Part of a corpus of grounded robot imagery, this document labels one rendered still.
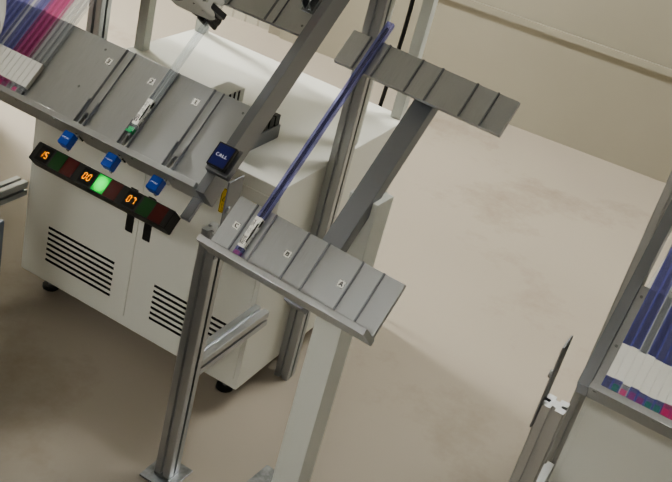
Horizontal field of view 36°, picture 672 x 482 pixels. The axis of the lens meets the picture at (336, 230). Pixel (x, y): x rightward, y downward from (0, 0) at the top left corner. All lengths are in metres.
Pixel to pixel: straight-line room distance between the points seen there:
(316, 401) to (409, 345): 0.96
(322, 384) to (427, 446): 0.68
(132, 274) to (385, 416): 0.73
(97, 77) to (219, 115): 0.28
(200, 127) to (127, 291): 0.72
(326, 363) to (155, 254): 0.67
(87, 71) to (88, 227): 0.57
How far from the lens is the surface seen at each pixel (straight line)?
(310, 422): 2.06
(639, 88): 4.58
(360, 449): 2.54
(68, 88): 2.14
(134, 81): 2.10
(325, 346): 1.95
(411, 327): 3.02
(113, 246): 2.56
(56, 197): 2.64
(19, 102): 2.17
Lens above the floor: 1.62
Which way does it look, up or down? 28 degrees down
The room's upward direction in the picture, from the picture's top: 15 degrees clockwise
